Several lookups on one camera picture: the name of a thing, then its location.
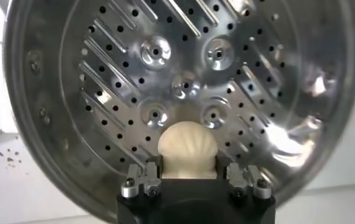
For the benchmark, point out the white steamed baozi bun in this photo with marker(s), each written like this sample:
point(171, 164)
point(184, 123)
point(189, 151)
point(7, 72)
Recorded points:
point(188, 149)

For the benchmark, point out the stainless perforated steamer basket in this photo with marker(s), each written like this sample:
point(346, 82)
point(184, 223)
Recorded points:
point(177, 61)

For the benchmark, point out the scattered dark crumbs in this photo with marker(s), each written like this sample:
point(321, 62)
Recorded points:
point(9, 159)

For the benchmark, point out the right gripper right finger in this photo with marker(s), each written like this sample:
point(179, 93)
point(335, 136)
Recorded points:
point(236, 179)

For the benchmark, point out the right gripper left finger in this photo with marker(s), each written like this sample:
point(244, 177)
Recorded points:
point(153, 182)

